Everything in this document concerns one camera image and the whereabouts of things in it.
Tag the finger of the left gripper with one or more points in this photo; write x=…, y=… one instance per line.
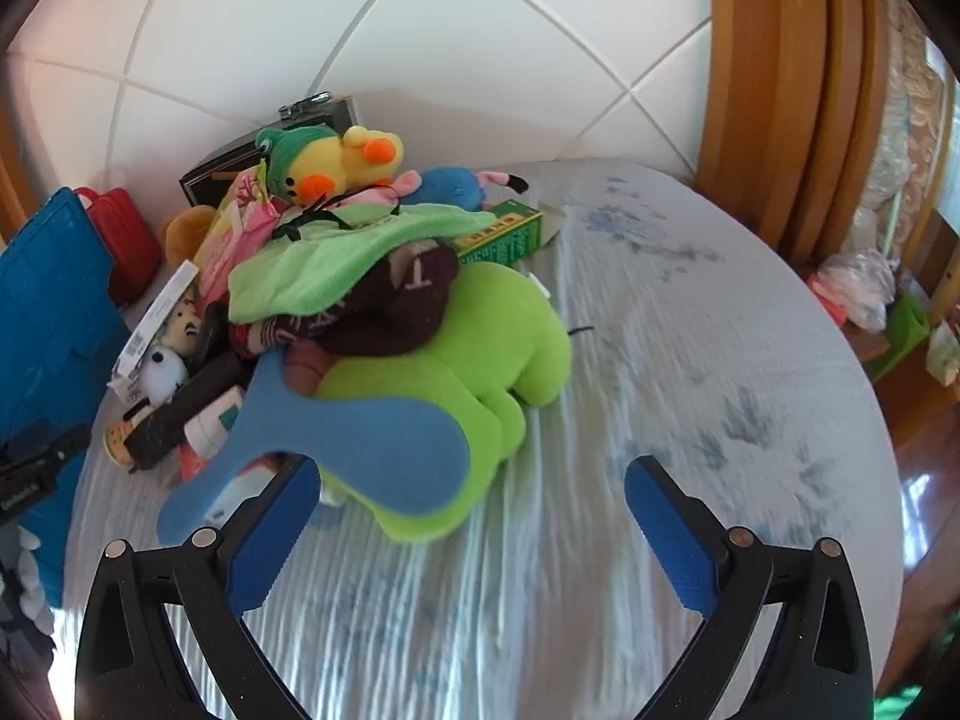
x=31, y=462

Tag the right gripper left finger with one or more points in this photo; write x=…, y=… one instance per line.
x=129, y=663

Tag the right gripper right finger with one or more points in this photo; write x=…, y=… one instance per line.
x=817, y=663

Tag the white long toothpaste box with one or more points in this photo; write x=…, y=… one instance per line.
x=127, y=365

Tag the blue plastic storage crate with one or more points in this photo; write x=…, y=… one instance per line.
x=61, y=333

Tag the black folded umbrella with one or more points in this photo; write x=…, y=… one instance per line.
x=163, y=429

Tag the red plastic basket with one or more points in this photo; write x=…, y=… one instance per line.
x=131, y=243

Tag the brown teddy bear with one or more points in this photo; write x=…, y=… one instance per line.
x=183, y=235

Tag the pink green gift bag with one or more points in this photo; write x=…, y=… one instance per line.
x=243, y=223

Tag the black box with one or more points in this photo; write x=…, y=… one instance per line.
x=208, y=180

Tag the green cloth hat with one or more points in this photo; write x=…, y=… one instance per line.
x=311, y=266

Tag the lime green blue-eared plush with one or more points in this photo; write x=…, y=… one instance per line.
x=415, y=438

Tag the yellow duck green hat plush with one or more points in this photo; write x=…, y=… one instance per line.
x=308, y=164

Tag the dark brown knit cloth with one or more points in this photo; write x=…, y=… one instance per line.
x=395, y=308

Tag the metal clip on box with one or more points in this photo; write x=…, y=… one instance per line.
x=312, y=104

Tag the green small box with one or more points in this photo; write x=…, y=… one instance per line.
x=518, y=232

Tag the wooden door frame right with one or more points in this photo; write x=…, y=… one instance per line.
x=796, y=95

